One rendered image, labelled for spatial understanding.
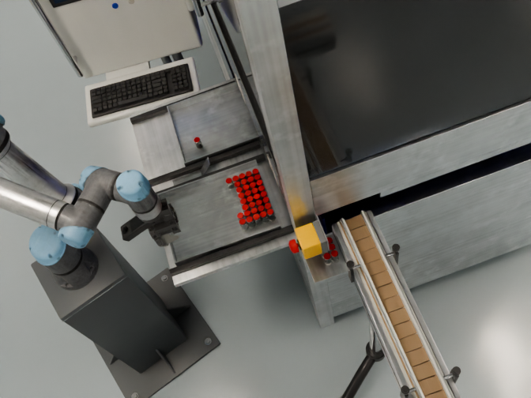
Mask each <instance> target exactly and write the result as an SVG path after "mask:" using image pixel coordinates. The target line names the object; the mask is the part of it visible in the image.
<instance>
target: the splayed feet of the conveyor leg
mask: <svg viewBox="0 0 531 398"><path fill-rule="evenodd" d="M366 354H367V355H366V357H365V358H364V360H363V361H362V363H361V364H360V366H359V368H358V370H357V371H356V373H355V375H354V376H353V378H352V380H351V381H350V383H349V385H348V387H347V389H346V390H345V392H344V394H343V395H342V396H341V398H354V396H355V395H356V393H357V391H358V390H359V388H360V386H361V385H362V383H363V380H364V379H365V377H366V376H367V374H368V372H369V371H370V369H371V368H372V366H373V365H374V363H375V362H380V361H382V360H383V359H384V358H385V355H384V353H383V351H382V352H381V354H379V355H373V354H372V353H371V352H370V341H369V342H368V343H367V346H366Z"/></svg>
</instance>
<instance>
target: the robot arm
mask: <svg viewBox="0 0 531 398"><path fill-rule="evenodd" d="M5 122H6V120H5V119H4V118H3V117H2V116H1V115H0V171H1V172H2V173H3V174H4V175H5V176H6V177H8V178H9V179H11V180H12V181H11V180H9V179H7V178H3V177H1V176H0V208H2V209H4V210H6V211H8V212H11V213H14V214H16V215H19V216H22V217H24V218H26V219H29V220H32V221H34V222H37V223H40V224H42V225H41V227H37V228H36V229H35V230H34V231H33V232H32V235H31V237H30V239H29V249H30V252H31V254H32V256H33V257H34V258H35V259H36V260H37V261H38V262H39V263H40V264H42V265H43V266H45V267H46V268H47V269H48V270H50V271H51V273H52V276H53V278H54V280H55V282H56V283H57V284H58V285H59V286H60V287H62V288H64V289H66V290H70V291H74V290H78V289H81V288H83V287H85V286H86V285H88V284H89V283H90V282H91V281H92V280H93V278H94V277H95V275H96V273H97V270H98V260H97V257H96V255H95V254H94V253H93V252H92V251H91V250H90V249H89V248H87V247H85V246H86V245H87V243H88V242H89V240H90V239H91V237H92V236H93V235H94V231H95V229H96V228H97V226H98V224H99V222H100V220H101V218H102V217H103V215H104V213H105V211H106V210H107V207H108V205H109V204H110V202H111V200H113V201H120V202H122V203H126V204H128V205H129V206H130V207H131V209H132V210H133V212H134V213H135V214H136V216H135V217H133V218H132V219H131V220H129V221H128V222H126V223H125V224H123V225H122V226H121V227H120V228H121V232H122V240H124V241H127V242H129V241H130V240H132V239H133V238H135V237H136V236H138V235H139V234H140V233H142V232H143V231H145V230H146V229H149V233H150V235H151V237H152V238H153V239H154V241H155V242H156V244H157V245H158V246H160V247H162V246H168V245H169V243H171V242H173V241H175V240H176V239H178V238H179V236H178V235H169V233H173V234H176V233H179V232H181V230H180V229H179V220H178V217H177V214H176V212H175V210H174V208H173V207H172V205H171V203H170V204H168V201H167V199H166V198H164V199H162V200H160V199H159V198H158V196H157V195H156V193H155V192H154V190H153V188H152V187H151V186H150V183H149V180H148V179H147V178H146V177H145V176H144V175H143V174H142V173H141V172H140V171H137V170H129V171H124V172H123V173H121V172H118V171H113V170H110V169H107V168H106V167H98V166H88V167H86V168H85V169H84V170H83V171H82V172H81V178H80V179H79V184H76V183H72V184H69V183H65V184H63V183H62V182H60V181H59V180H58V179H57V178H56V177H55V176H54V175H52V174H51V173H50V172H49V171H47V170H46V169H45V168H44V167H42V166H41V165H40V164H38V163H37V162H36V161H35V160H34V159H33V158H32V157H30V156H29V155H28V154H27V153H25V152H24V151H23V150H22V149H20V148H19V147H18V146H16V145H15V144H14V143H13V142H12V141H11V140H10V134H9V132H8V131H7V130H6V129H5V128H4V127H3V126H4V125H5Z"/></svg>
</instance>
